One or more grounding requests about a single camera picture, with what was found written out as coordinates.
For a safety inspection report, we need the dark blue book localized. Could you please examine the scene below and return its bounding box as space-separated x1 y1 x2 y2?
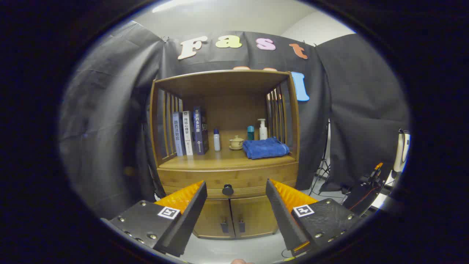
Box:
193 106 210 155

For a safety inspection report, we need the black backdrop cloth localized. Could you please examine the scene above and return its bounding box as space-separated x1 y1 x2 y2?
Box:
59 20 410 220

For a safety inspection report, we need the dark equipment with orange part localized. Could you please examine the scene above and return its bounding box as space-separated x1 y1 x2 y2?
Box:
343 162 385 217

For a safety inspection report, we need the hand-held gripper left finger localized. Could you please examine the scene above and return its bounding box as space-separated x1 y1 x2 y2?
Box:
101 180 208 258

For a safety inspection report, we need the wooden drawer with black knob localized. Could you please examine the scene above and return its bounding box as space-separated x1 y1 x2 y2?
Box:
158 162 299 199

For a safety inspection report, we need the light blue book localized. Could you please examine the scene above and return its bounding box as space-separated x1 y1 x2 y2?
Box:
172 112 185 157

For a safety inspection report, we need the wooden cabinet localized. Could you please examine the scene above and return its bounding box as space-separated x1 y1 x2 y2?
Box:
148 69 302 239

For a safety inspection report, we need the beige lidded tea cup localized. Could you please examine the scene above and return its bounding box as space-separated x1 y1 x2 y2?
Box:
229 135 245 151

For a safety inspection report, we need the black tripod stand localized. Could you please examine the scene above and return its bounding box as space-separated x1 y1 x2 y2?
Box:
309 121 332 197

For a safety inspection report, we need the blue folded towel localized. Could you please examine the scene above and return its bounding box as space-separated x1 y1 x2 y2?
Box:
243 137 291 160

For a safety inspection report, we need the wooden cabinet door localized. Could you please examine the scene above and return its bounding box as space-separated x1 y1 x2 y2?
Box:
193 198 235 239
230 195 279 239

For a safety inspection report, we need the white device with black cable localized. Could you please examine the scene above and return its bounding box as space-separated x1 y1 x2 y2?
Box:
392 128 411 175

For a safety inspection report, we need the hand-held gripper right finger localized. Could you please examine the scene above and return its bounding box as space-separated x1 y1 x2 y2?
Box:
265 179 364 257

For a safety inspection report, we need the white book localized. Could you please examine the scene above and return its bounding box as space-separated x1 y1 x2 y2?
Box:
182 111 195 156

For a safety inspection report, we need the wooden countertop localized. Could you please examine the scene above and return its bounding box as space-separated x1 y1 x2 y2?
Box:
158 147 296 170

